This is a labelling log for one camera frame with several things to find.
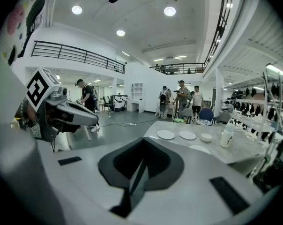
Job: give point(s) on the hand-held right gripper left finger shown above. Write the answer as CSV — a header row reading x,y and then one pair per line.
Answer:
x,y
85,184

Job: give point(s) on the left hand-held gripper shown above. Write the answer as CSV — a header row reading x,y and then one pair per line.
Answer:
x,y
39,88

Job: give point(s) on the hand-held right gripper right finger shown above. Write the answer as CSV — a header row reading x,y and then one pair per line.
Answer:
x,y
190,196

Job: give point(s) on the white plate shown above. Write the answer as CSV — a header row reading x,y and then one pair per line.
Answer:
x,y
200,148
187,135
166,134

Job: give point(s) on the black white mobile robot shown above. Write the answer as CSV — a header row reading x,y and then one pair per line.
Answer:
x,y
119,102

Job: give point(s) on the white power strip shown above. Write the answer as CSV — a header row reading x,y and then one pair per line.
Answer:
x,y
132,123

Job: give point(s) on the white shelf cabinet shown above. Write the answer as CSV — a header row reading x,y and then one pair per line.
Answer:
x,y
138,102

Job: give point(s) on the black balcony railing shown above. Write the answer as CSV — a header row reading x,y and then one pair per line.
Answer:
x,y
179,65
222,24
78,54

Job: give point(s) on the white lidded jug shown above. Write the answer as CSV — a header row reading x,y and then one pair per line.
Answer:
x,y
226,137

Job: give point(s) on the blue patterned chair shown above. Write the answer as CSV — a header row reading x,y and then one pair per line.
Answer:
x,y
206,116

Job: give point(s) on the gray chair with black legs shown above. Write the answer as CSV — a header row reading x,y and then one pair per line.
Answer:
x,y
186,113

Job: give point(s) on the round ceiling light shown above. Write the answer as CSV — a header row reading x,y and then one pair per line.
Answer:
x,y
120,32
169,11
76,9

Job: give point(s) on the white metal rack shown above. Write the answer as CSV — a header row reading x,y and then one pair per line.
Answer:
x,y
249,101

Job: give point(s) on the black shirt with plush patch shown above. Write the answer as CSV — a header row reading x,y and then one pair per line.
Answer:
x,y
15,20

